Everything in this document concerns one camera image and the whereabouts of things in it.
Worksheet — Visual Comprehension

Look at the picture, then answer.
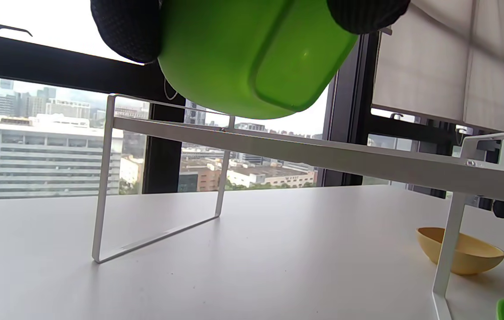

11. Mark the person's left hand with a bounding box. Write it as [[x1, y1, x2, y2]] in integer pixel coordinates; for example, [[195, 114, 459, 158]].
[[90, 0, 411, 64]]

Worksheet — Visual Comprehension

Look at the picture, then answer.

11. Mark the yellow small dish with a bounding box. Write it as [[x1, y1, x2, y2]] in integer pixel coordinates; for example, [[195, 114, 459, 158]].
[[416, 227, 504, 276]]

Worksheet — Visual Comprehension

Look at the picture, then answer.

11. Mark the white wire kitchen shelf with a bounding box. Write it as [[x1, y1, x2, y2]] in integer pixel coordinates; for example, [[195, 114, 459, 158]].
[[92, 93, 504, 320]]

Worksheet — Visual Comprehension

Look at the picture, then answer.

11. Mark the white roller blind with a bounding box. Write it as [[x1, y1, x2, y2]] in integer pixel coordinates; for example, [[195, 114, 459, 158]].
[[371, 0, 504, 132]]

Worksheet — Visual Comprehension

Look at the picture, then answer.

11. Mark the white bead chain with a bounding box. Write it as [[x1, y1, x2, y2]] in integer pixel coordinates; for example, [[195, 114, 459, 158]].
[[164, 76, 178, 101]]

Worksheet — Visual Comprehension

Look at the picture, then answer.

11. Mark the black window frame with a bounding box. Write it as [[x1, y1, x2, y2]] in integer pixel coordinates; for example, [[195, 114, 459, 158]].
[[0, 23, 504, 210]]

